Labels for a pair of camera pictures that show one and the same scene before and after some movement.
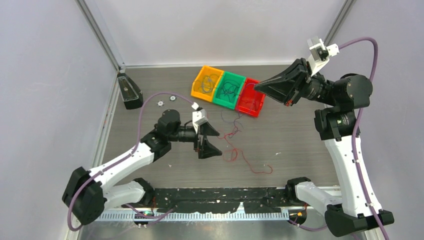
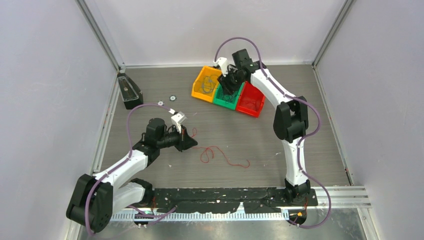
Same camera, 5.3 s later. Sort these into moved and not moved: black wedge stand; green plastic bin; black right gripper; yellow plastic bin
Moved: black right gripper
Not moved: green plastic bin; yellow plastic bin; black wedge stand
